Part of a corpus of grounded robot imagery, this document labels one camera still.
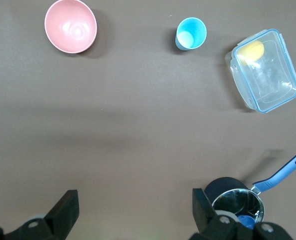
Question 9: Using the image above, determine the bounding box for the light blue plastic cup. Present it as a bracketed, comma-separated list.
[175, 17, 207, 52]

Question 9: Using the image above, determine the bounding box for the yellow round food piece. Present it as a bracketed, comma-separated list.
[238, 40, 265, 63]

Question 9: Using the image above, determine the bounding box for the pink bowl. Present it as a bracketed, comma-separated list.
[44, 0, 98, 54]

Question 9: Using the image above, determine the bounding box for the small blue cap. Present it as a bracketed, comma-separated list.
[237, 214, 255, 230]

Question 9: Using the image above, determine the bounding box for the black saucepan with blue handle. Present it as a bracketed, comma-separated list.
[204, 153, 296, 231]

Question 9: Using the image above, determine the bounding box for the clear plastic food container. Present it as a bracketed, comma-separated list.
[224, 28, 296, 114]

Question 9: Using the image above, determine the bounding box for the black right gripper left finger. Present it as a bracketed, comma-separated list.
[0, 189, 79, 240]

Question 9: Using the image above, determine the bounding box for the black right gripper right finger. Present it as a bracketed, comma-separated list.
[189, 187, 291, 240]

